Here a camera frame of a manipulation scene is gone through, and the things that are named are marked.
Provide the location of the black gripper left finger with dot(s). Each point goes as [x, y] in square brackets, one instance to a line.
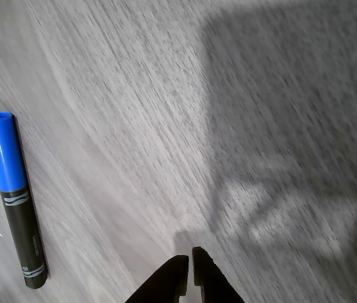
[169, 281]

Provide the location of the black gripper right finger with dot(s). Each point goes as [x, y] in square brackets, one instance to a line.
[211, 281]

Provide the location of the blue capped black marker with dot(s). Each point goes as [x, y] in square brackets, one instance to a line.
[11, 176]

